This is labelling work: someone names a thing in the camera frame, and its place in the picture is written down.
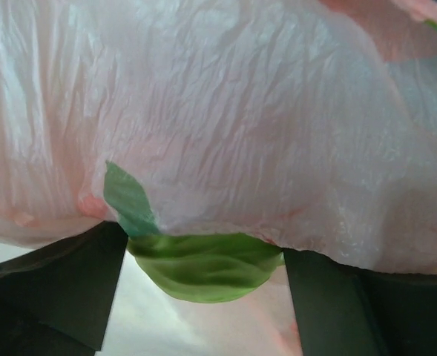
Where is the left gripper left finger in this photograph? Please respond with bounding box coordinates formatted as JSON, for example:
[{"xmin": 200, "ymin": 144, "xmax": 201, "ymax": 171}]
[{"xmin": 0, "ymin": 222, "xmax": 128, "ymax": 355}]

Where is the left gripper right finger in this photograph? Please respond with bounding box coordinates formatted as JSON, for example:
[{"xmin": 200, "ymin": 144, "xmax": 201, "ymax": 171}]
[{"xmin": 283, "ymin": 248, "xmax": 437, "ymax": 356}]

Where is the pale green toy vegetable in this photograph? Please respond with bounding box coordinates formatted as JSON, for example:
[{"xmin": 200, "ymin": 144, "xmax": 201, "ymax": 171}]
[{"xmin": 103, "ymin": 161, "xmax": 284, "ymax": 303}]

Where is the pink plastic grocery bag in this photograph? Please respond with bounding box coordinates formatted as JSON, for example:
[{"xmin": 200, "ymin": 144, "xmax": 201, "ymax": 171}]
[{"xmin": 0, "ymin": 1, "xmax": 437, "ymax": 275}]

